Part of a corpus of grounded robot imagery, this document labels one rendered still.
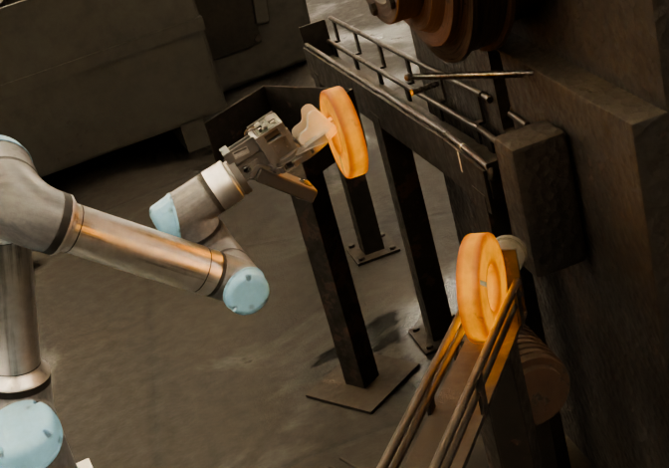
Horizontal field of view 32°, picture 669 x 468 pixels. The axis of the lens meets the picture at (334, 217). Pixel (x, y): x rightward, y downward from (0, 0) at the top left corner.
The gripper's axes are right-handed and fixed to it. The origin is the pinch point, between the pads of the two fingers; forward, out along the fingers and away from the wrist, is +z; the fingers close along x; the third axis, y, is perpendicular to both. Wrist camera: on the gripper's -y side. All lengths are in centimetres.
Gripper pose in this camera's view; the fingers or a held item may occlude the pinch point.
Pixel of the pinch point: (339, 121)
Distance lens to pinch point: 198.8
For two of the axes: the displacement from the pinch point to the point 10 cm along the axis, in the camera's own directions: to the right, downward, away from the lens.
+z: 8.3, -5.5, 0.4
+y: -4.8, -7.6, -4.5
